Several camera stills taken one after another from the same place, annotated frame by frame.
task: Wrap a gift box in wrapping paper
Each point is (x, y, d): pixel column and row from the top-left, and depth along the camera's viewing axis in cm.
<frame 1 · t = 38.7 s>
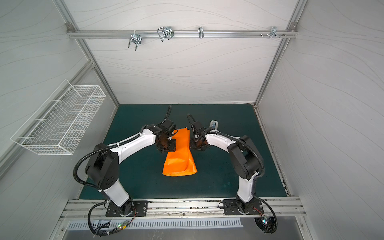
left hand: (171, 150, 87), fingers open
right hand: (191, 146, 93), fingers open
orange wrapping paper sheet: (181, 162, 84), point 8 cm above the table

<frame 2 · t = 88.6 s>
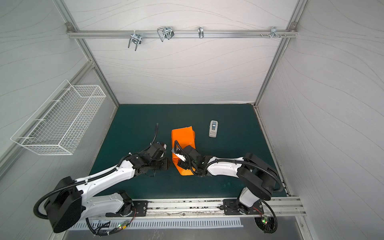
left hand: (167, 164, 82), fingers open
right hand: (183, 152, 87), fingers open
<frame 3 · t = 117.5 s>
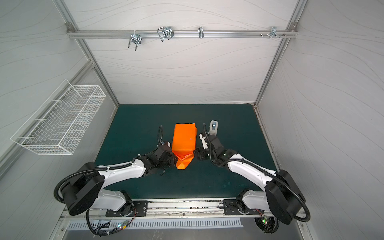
left hand: (174, 160, 87), fingers open
right hand: (198, 150, 85), fingers open
orange wrapping paper sheet: (184, 142, 93), point 7 cm above the table

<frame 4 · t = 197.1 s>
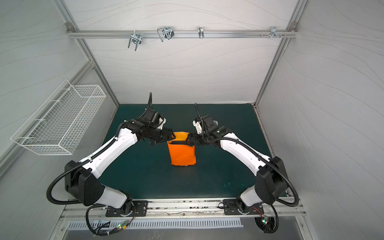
left hand: (168, 138, 79), fingers open
right hand: (191, 139, 81), fingers open
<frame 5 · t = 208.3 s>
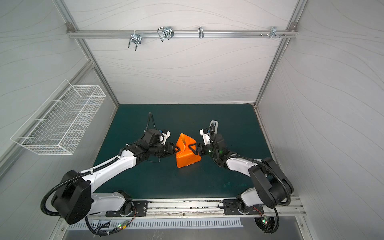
left hand: (177, 151, 79), fingers open
right hand: (192, 145, 86), fingers open
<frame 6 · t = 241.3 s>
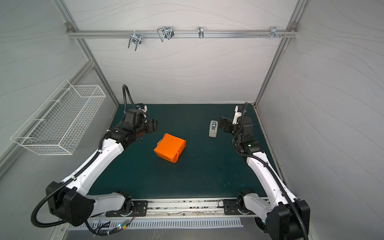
left hand: (148, 122, 79), fingers open
right hand: (229, 117, 78), fingers open
orange wrapping paper sheet: (169, 147, 90), point 8 cm above the table

